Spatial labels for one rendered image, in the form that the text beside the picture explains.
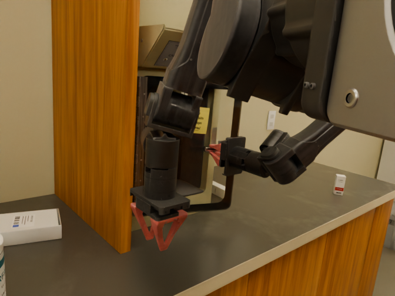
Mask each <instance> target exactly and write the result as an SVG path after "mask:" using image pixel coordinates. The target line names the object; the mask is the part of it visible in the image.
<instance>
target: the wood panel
mask: <svg viewBox="0 0 395 296"><path fill-rule="evenodd" d="M51 14H52V81H53V148H54V183H55V194H56V195H57V196H58V197H59V198H60V199H61V200H62V201H63V202H64V203H65V204H66V205H67V206H69V207H70V208H71V209H72V210H73V211H74V212H75V213H76V214H77V215H78V216H79V217H80V218H81V219H83V220H84V221H85V222H86V223H87V224H88V225H89V226H91V227H92V228H93V229H94V230H95V231H96V232H97V233H98V234H99V235H100V236H101V237H102V238H104V239H105V240H106V241H107V242H108V243H109V244H110V245H111V246H112V247H113V248H114V249H115V250H116V251H117V252H119V253H120V254H122V253H125V252H128V251H130V246H131V230H132V209H131V207H130V204H131V203H132V199H133V196H130V188H132V187H133V169H134V152H135V122H136V91H137V75H138V45H139V14H140V0H51Z"/></svg>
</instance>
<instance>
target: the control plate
mask: <svg viewBox="0 0 395 296"><path fill-rule="evenodd" d="M179 43H180V42H176V41H169V42H168V43H167V45H166V46H165V48H164V50H163V51H162V53H161V54H160V56H159V57H158V59H157V61H156V63H155V64H154V66H167V67H168V66H169V64H170V63H171V61H172V59H173V57H174V55H175V53H176V51H177V48H178V46H179ZM164 58H167V60H166V61H164Z"/></svg>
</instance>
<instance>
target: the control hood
mask: <svg viewBox="0 0 395 296"><path fill-rule="evenodd" d="M183 31H184V28H182V27H178V26H172V25H166V24H161V25H148V26H140V27H139V45H138V67H144V68H158V69H166V68H167V66H154V64H155V63H156V61H157V59H158V57H159V56H160V54H161V53H162V51H163V50H164V48H165V46H166V45H167V43H168V42H169V41H176V42H180V40H181V37H182V34H183Z"/></svg>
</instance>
